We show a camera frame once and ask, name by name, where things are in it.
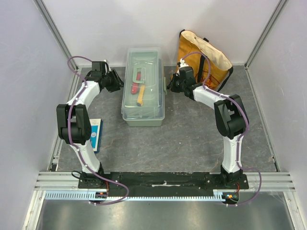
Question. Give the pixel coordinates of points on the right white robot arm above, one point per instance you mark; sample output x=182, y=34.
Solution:
x=230, y=117

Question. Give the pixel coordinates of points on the yellow utility knife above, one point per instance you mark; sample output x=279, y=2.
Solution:
x=140, y=95

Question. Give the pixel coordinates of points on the aluminium frame rail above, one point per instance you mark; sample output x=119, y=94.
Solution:
x=271, y=181

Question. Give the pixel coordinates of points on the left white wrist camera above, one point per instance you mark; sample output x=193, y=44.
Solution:
x=106, y=66

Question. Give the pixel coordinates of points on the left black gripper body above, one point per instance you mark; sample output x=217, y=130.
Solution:
x=110, y=74

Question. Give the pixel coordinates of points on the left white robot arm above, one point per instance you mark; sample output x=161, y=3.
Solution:
x=74, y=126

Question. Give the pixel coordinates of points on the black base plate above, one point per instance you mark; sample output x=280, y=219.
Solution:
x=160, y=184

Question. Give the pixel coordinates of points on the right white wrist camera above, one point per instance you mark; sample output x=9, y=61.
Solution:
x=181, y=64

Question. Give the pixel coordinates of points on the green plastic tool box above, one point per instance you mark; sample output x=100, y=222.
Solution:
x=143, y=102

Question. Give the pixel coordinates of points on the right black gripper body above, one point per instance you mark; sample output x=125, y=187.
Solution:
x=174, y=84

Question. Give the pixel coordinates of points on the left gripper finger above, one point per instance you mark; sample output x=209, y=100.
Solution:
x=118, y=85
x=116, y=76

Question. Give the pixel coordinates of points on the yellow tote bag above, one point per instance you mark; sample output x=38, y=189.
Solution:
x=210, y=65

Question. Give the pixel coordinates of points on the blue cable duct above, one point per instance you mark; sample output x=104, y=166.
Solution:
x=94, y=196

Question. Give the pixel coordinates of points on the red black utility knife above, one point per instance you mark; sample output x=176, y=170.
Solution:
x=135, y=86

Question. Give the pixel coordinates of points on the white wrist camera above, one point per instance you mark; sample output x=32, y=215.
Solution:
x=106, y=66
x=181, y=64

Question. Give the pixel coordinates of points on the blue white box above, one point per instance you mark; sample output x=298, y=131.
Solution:
x=96, y=134

